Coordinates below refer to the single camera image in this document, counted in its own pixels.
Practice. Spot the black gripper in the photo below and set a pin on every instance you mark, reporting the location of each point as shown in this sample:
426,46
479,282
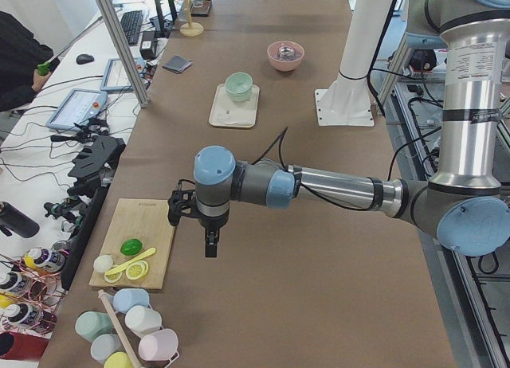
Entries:
212,222

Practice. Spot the green bowl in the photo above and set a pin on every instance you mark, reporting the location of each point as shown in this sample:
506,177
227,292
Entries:
239,84
239,97

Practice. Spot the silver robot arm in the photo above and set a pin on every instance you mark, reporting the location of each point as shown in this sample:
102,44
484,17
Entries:
459,205

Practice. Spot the wooden cutting board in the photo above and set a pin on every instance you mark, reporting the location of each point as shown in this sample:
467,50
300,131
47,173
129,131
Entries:
139,238

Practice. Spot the green lime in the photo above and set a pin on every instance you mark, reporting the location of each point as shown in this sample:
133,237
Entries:
131,247

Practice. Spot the lemon slice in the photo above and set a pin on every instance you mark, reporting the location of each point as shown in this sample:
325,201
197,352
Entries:
112,278
137,270

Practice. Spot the yellow plastic knife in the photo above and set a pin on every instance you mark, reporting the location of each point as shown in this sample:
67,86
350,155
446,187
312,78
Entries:
124,266

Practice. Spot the blue cup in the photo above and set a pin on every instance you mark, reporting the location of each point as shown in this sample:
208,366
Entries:
126,298

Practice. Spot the white cup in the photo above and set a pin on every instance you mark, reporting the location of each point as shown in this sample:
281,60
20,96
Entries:
143,320

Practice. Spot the white garlic bulb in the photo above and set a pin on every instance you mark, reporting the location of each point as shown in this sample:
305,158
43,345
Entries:
103,263

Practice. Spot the pink cup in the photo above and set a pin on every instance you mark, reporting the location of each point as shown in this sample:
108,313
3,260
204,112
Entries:
159,346

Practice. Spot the cream serving tray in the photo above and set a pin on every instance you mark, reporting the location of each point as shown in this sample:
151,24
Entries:
227,113

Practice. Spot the green cup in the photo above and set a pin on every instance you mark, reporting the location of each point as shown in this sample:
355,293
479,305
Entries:
91,324

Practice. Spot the grey cup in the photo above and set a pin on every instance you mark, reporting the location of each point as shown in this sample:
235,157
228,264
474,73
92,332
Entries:
104,346

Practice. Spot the yellow cup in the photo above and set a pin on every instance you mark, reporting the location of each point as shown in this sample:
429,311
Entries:
118,360

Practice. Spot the yellow paint bottle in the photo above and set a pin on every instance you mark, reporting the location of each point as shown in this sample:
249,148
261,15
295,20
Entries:
47,259

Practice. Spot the teach pendant tablet near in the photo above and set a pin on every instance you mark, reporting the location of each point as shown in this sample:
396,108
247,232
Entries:
79,106

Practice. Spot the teach pendant tablet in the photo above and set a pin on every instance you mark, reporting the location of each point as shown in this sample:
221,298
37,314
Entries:
79,106
115,78

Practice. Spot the teach pendant tablet far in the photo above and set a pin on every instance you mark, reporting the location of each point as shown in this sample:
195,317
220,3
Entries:
115,78

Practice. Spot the pink bowl with ice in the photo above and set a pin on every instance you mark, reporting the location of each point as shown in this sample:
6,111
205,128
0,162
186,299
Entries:
284,66

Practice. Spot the black power adapter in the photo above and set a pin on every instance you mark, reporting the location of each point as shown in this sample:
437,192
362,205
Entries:
148,45

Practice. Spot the black water bottle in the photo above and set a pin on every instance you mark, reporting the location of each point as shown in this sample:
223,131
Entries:
14,221

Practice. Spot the wooden mug tree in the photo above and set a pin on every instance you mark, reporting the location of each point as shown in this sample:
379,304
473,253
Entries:
188,27

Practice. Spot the black computer mouse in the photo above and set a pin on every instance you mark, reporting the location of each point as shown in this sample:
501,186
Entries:
84,58

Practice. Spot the black keyboard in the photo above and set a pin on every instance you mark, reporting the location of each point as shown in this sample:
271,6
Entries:
131,23

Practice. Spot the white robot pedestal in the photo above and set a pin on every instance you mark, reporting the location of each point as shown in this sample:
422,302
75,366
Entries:
347,101

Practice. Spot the aluminium frame post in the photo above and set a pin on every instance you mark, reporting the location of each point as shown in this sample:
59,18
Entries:
122,48

